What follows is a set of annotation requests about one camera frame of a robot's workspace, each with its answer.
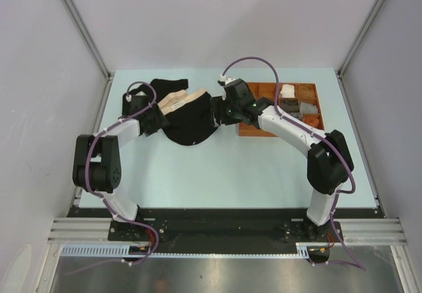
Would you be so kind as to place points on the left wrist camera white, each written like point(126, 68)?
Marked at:
point(136, 96)

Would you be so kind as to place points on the aluminium front rail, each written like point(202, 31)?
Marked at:
point(355, 231)

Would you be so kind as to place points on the left aluminium frame post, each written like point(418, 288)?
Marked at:
point(82, 29)

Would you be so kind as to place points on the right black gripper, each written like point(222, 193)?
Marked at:
point(218, 103)

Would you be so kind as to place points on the right aluminium frame post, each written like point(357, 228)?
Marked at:
point(361, 35)

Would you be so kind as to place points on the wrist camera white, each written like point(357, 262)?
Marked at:
point(227, 82)
point(136, 96)

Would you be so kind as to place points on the black underwear beige waistband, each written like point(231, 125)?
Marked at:
point(161, 86)
point(189, 117)

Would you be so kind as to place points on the light grey rolled cloth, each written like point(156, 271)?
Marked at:
point(307, 108)

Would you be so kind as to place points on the wooden compartment tray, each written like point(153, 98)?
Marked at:
point(304, 92)

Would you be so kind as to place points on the black underwear beige waistband back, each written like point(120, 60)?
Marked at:
point(161, 86)

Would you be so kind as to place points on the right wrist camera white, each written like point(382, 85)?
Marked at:
point(227, 82)

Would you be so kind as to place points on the white slotted cable duct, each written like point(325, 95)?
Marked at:
point(130, 252)

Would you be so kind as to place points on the black underwear beige waistband front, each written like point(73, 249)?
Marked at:
point(189, 117)

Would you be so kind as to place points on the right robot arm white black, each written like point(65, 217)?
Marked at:
point(329, 163)

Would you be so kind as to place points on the orange rolled cloth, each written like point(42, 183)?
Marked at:
point(311, 121)

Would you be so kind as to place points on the dark grey rolled cloth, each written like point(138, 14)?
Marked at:
point(290, 105)

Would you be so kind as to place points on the grey striped boxer underwear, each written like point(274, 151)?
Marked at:
point(296, 115)

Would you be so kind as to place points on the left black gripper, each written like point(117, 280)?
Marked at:
point(160, 120)

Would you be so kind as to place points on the aluminium frame post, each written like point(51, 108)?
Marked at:
point(361, 35)
point(82, 29)

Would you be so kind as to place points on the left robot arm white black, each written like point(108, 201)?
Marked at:
point(97, 160)

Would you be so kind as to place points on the white rolled cloth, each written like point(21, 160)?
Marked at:
point(287, 91)

